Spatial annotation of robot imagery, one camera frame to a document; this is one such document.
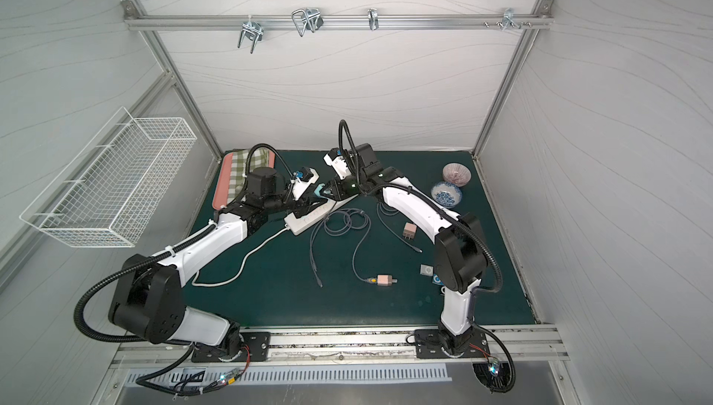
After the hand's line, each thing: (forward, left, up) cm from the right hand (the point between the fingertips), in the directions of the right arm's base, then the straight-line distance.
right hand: (323, 189), depth 83 cm
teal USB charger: (-2, +2, +1) cm, 3 cm away
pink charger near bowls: (-2, -28, -20) cm, 35 cm away
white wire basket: (-14, +51, +13) cm, 54 cm away
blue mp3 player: (-19, -35, -20) cm, 45 cm away
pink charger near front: (-20, -20, -18) cm, 33 cm away
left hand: (-1, +1, 0) cm, 1 cm away
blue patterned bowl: (+14, -43, -19) cm, 49 cm away
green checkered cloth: (+30, +35, -19) cm, 50 cm away
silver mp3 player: (-15, -33, -21) cm, 42 cm away
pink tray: (+14, +45, -19) cm, 51 cm away
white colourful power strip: (-2, +12, -18) cm, 22 cm away
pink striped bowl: (+25, -48, -19) cm, 58 cm away
